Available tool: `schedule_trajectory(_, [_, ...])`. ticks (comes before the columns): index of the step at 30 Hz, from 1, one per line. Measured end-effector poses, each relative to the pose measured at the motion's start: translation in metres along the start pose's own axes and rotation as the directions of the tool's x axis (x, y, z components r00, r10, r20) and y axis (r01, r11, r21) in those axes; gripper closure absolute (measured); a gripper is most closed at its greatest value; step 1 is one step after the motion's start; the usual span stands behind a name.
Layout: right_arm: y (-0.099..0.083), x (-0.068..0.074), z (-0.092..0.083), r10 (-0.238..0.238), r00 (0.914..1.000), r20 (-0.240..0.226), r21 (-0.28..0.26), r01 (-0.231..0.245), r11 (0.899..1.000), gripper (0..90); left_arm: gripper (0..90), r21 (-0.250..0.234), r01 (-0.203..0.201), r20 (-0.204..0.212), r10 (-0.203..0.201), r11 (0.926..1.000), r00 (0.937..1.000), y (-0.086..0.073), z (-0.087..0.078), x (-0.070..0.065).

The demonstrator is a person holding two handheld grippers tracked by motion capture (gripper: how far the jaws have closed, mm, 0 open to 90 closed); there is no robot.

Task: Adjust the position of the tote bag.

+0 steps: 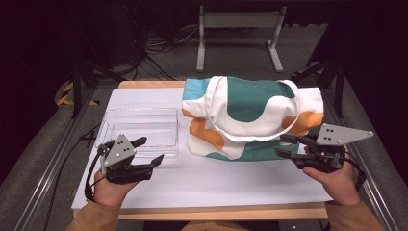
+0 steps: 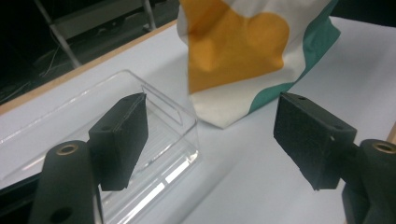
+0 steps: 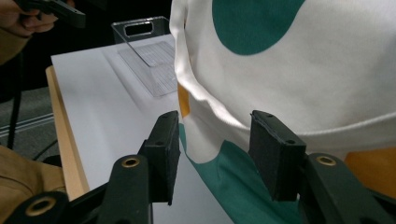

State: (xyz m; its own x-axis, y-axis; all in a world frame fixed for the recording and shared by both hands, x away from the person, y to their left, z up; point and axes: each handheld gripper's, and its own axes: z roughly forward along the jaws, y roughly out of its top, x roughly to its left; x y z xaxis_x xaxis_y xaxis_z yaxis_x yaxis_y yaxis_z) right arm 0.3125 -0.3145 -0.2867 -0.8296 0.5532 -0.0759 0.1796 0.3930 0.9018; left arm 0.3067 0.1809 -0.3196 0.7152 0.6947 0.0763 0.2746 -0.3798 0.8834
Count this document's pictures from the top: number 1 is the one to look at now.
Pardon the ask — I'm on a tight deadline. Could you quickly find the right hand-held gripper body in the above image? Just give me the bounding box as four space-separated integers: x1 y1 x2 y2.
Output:
293 122 375 174

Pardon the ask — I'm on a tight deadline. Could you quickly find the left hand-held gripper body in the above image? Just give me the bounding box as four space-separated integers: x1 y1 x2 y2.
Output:
97 134 154 186

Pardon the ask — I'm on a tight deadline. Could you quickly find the clear plastic container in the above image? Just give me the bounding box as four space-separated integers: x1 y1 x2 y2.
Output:
94 107 180 159

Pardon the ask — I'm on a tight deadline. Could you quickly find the white green orange tote bag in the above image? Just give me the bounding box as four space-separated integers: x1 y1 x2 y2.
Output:
181 75 325 163

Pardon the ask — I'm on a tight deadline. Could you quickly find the person's left hand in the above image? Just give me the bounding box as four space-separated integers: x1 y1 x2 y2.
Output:
92 167 140 208

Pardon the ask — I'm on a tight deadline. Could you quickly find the person's right hand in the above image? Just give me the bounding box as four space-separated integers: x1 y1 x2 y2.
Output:
302 145 362 207

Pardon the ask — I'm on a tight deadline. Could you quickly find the black metal stand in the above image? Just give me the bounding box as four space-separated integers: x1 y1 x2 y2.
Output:
290 47 348 118
68 56 127 120

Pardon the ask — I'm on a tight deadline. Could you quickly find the white table mat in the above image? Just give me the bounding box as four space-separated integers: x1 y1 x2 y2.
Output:
70 87 335 211

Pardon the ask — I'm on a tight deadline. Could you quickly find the yellow black hazard tape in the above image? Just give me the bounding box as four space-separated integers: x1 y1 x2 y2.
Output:
56 81 100 107

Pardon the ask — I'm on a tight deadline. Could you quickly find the wooden table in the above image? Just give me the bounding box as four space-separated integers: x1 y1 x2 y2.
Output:
72 80 330 221

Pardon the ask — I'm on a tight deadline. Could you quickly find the grey metal stand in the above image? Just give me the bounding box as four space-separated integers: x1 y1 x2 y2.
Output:
195 4 288 74

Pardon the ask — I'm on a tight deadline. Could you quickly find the left hand-held gripper cable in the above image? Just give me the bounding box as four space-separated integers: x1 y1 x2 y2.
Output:
84 144 109 202

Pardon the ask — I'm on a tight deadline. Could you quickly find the hand-held gripper cable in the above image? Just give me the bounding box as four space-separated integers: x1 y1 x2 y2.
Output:
344 147 368 193
84 144 109 202

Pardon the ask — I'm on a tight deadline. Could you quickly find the right hand-held gripper cable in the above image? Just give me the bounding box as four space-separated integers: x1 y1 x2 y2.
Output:
344 147 368 193

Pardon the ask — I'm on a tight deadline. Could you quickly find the black floor cable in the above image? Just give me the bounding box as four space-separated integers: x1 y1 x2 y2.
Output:
41 123 102 231

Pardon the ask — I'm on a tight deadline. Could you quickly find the aluminium rail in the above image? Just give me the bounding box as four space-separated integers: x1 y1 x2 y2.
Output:
320 87 402 231
13 87 98 231

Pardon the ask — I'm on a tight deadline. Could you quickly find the bundle of black floor cables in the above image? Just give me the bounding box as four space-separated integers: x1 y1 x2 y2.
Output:
126 18 200 81

